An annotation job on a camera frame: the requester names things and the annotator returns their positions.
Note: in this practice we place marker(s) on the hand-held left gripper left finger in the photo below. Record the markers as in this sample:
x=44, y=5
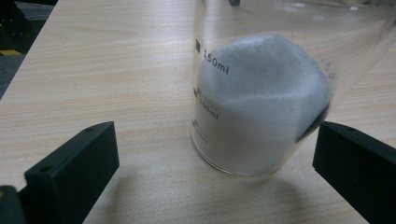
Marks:
x=71, y=174

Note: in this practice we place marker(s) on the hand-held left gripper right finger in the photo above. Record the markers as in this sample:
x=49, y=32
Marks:
x=358, y=165

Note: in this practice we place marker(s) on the white jar with dark lid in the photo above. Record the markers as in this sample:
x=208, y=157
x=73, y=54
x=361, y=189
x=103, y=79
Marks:
x=249, y=124

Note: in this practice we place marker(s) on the black stand with striped base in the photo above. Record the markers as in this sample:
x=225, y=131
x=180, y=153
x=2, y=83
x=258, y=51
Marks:
x=15, y=28

